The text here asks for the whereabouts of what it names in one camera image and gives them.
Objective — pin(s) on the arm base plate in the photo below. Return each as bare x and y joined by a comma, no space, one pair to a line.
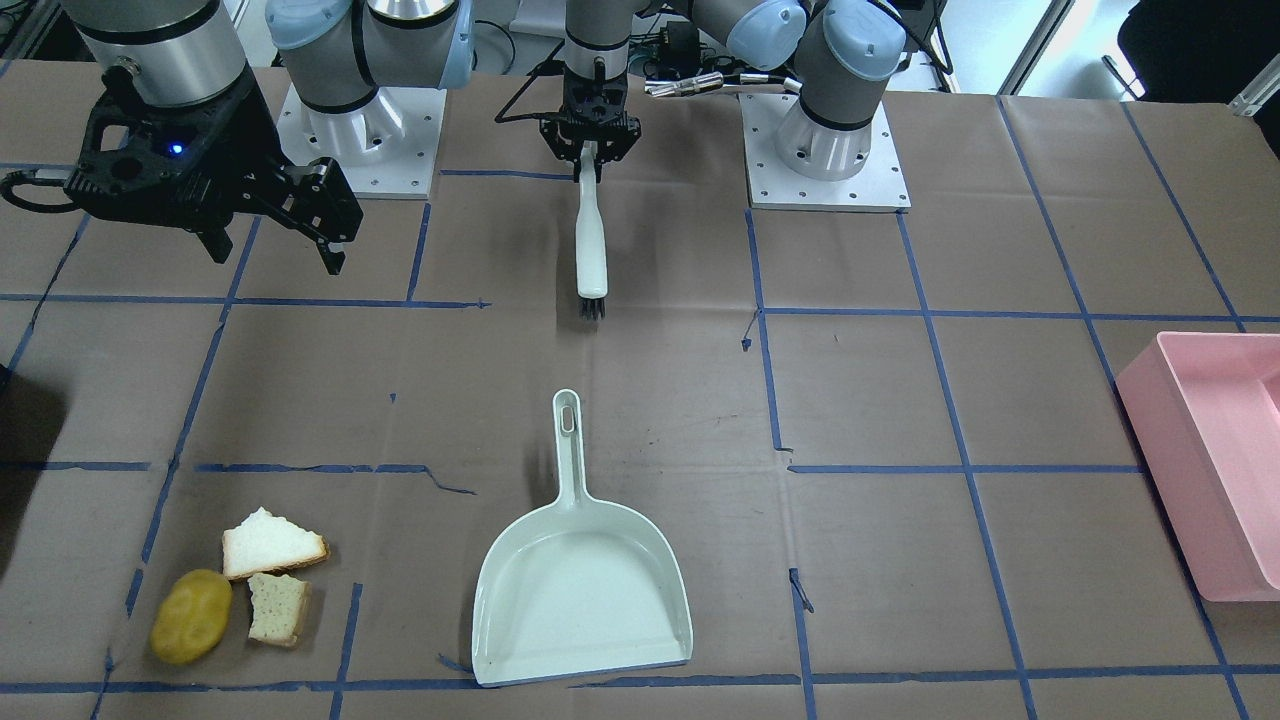
870,170
386,149

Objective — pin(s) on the yellow potato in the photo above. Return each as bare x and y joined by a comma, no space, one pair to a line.
192,618

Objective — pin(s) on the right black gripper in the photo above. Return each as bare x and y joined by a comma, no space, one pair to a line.
238,142

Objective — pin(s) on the small bread slice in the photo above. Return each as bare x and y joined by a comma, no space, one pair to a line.
279,606

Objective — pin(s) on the large bread slice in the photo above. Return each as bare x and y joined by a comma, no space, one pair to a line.
265,543

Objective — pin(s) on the pale green dustpan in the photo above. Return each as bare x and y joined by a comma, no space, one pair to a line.
580,586

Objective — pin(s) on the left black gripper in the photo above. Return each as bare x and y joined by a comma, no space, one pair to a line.
553,134

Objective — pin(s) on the pale green hand brush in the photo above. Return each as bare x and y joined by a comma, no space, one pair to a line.
592,283

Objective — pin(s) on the pink plastic bin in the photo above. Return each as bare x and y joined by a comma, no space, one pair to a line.
1205,410

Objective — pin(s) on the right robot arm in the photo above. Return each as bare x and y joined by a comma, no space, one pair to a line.
337,53

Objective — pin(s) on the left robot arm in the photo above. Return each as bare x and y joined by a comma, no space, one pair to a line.
842,53

